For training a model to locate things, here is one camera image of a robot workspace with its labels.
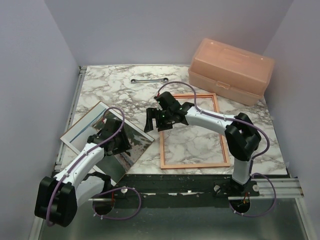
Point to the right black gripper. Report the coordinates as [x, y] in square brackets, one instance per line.
[153, 113]

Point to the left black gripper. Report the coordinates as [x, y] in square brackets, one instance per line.
[125, 145]

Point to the landscape photo print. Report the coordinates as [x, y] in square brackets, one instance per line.
[91, 123]

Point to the red wooden picture frame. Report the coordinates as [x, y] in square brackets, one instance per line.
[195, 135]

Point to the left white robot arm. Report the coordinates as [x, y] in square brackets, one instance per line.
[59, 196]

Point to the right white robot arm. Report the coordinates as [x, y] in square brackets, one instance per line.
[241, 135]

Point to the silver ratchet wrench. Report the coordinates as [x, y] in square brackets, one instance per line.
[158, 80]

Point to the pink plastic storage box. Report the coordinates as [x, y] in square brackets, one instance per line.
[230, 72]

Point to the aluminium frame rail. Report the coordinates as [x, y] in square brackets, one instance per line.
[55, 163]

